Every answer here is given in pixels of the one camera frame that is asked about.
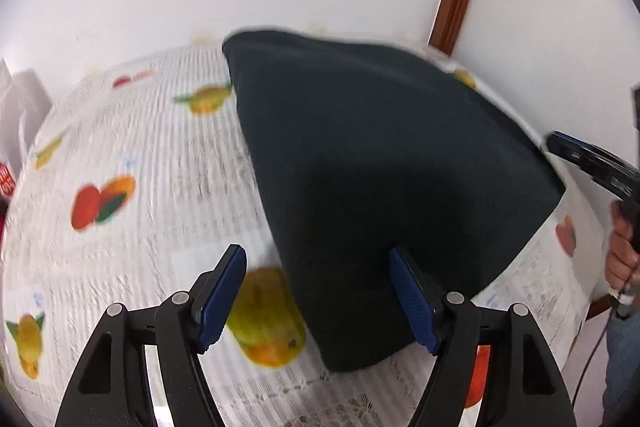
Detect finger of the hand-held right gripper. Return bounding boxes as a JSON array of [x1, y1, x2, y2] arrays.
[[545, 131, 640, 204]]

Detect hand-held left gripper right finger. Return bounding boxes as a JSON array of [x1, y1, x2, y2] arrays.
[[389, 247, 578, 427]]

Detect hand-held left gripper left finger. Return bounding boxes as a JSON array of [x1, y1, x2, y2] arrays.
[[54, 244, 248, 427]]

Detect black t-shirt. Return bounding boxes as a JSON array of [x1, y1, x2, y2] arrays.
[[221, 28, 567, 374]]

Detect person's right hand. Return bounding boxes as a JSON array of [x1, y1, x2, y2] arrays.
[[604, 202, 640, 299]]

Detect person's blue jeans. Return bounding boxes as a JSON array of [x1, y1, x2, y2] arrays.
[[600, 307, 640, 427]]

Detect fruit print tablecloth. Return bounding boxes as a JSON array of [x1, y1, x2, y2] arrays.
[[0, 42, 619, 427]]

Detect white plastic shopping bag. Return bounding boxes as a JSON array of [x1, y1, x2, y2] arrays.
[[0, 59, 51, 198]]

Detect black cable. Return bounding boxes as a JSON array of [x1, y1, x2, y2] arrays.
[[570, 314, 614, 410]]

